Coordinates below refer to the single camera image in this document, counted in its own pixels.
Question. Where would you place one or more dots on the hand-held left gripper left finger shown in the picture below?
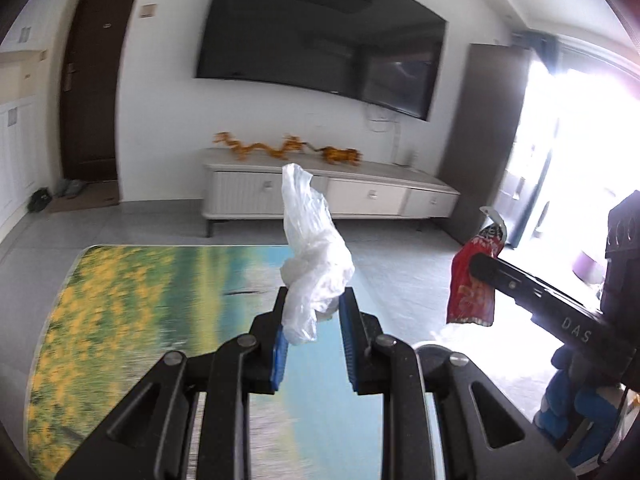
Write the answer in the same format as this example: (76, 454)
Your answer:
(278, 365)

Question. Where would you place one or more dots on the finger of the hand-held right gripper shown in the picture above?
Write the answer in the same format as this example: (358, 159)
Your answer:
(510, 280)

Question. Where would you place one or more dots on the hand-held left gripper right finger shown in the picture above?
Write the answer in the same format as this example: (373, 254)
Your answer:
(350, 355)

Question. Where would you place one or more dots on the red snack wrapper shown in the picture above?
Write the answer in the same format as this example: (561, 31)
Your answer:
(467, 295)

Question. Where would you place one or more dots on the white plastic bag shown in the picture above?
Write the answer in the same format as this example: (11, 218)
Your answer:
(315, 260)

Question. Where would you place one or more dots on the person's right hand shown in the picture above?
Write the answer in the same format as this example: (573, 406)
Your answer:
(575, 405)

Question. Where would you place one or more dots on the purple stool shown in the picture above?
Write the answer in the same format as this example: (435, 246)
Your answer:
(586, 266)

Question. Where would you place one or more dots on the landscape print floor mat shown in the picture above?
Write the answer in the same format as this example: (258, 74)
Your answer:
(150, 310)

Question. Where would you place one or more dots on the white television cabinet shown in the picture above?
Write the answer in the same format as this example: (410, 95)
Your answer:
(375, 195)

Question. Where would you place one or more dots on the golden tiger figurine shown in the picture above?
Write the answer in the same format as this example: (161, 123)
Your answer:
(342, 156)

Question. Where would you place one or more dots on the golden dragon figurine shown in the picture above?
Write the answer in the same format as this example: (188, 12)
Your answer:
(250, 149)

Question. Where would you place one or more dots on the brown door mat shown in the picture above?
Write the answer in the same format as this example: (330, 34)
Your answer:
(95, 197)

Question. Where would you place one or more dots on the grey slippers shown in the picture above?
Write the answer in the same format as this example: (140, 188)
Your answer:
(67, 188)

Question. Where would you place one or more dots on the black shoes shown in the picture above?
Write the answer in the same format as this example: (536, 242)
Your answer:
(39, 200)

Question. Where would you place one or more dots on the dark brown door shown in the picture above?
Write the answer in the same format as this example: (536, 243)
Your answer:
(95, 85)

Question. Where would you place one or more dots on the black wall television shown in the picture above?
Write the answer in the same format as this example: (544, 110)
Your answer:
(300, 35)

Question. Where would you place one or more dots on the beige wall switch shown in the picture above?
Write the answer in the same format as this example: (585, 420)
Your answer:
(147, 10)

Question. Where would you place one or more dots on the small wall switch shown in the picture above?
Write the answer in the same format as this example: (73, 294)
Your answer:
(24, 35)

